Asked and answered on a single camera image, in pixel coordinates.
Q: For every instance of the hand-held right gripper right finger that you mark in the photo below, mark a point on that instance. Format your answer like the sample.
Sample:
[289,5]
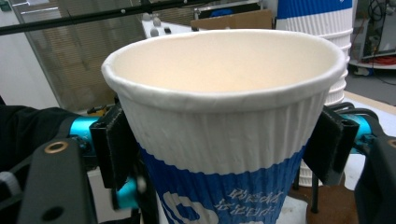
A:
[330,146]

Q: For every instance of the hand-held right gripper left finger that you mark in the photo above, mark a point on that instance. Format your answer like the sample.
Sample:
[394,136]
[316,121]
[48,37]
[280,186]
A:
[115,146]

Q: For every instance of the brown cup holder rack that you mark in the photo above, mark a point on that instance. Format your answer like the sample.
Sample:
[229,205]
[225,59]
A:
[333,205]

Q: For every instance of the blue white ribbed paper cup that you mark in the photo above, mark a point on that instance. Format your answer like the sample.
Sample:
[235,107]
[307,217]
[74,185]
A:
[218,140]

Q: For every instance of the stack of paper cups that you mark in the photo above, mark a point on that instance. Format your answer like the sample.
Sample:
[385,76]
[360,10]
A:
[314,31]

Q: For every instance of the window with blinds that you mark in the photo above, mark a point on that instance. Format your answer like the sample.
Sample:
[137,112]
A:
[81,59]

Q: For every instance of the cardboard box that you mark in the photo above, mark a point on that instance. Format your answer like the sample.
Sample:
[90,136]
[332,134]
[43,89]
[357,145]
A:
[233,21]

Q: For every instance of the black frame bar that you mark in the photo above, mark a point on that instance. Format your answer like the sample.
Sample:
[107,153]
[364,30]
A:
[93,15]

